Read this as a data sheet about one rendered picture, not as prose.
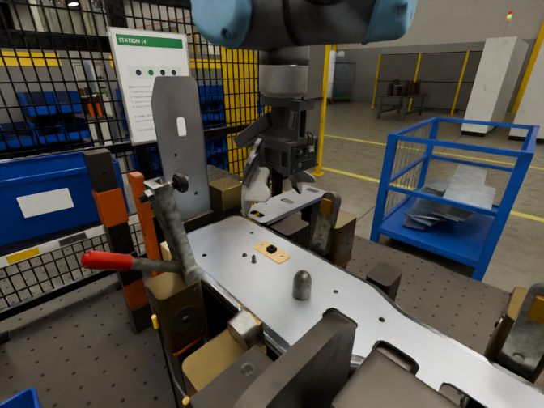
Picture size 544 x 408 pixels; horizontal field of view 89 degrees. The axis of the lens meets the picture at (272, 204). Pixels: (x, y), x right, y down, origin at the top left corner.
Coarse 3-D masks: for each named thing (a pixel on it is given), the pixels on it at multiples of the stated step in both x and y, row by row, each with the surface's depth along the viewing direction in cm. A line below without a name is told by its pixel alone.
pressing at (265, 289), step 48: (192, 240) 63; (240, 240) 63; (288, 240) 64; (240, 288) 49; (288, 288) 49; (336, 288) 49; (288, 336) 40; (384, 336) 40; (432, 336) 40; (432, 384) 34; (480, 384) 34; (528, 384) 34
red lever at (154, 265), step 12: (96, 252) 34; (84, 264) 33; (96, 264) 34; (108, 264) 35; (120, 264) 36; (132, 264) 37; (144, 264) 38; (156, 264) 40; (168, 264) 41; (180, 264) 43
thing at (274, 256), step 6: (264, 240) 63; (258, 246) 61; (264, 246) 61; (270, 246) 59; (264, 252) 59; (270, 252) 58; (276, 252) 59; (282, 252) 59; (270, 258) 57; (276, 258) 57; (282, 258) 57; (288, 258) 57
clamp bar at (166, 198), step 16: (176, 176) 38; (144, 192) 36; (160, 192) 36; (160, 208) 36; (176, 208) 38; (160, 224) 40; (176, 224) 39; (176, 240) 40; (176, 256) 41; (192, 256) 42
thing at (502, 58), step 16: (496, 48) 577; (512, 48) 561; (480, 64) 603; (496, 64) 585; (512, 64) 614; (480, 80) 611; (496, 80) 593; (512, 80) 690; (480, 96) 620; (496, 96) 601; (480, 112) 628; (496, 112) 654; (464, 128) 658; (480, 128) 637
